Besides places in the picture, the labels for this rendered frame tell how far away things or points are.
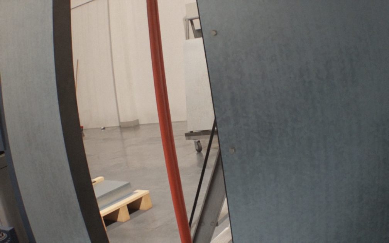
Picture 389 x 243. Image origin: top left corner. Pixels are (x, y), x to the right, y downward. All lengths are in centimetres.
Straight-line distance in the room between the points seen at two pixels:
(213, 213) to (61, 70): 74
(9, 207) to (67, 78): 144
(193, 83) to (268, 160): 502
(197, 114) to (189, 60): 65
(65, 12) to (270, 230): 97
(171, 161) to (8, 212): 171
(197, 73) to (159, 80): 487
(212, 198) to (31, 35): 90
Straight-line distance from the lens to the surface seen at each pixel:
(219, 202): 176
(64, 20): 164
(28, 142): 177
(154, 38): 134
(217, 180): 174
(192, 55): 626
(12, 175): 276
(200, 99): 616
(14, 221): 291
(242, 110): 122
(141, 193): 417
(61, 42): 161
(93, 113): 1037
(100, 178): 435
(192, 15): 843
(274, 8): 117
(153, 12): 135
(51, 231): 185
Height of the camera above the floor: 122
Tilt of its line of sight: 8 degrees down
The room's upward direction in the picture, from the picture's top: 9 degrees counter-clockwise
